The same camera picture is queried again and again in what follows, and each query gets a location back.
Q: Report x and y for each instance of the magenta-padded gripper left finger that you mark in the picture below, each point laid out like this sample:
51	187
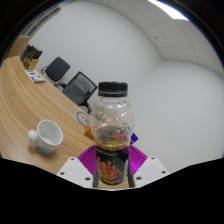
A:
75	171

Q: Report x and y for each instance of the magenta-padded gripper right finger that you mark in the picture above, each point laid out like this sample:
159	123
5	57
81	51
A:
150	170

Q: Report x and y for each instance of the clear drink bottle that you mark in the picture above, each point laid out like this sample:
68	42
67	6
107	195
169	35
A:
111	166

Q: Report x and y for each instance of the white and grey mug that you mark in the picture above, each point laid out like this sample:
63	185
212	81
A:
50	136

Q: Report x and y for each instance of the grey mesh-back office chair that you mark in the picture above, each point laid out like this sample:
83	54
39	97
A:
78	88

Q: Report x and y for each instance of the black office chair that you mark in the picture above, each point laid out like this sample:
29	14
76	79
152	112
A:
57	68

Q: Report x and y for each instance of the dark brown box holder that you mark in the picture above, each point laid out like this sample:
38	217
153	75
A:
30	55

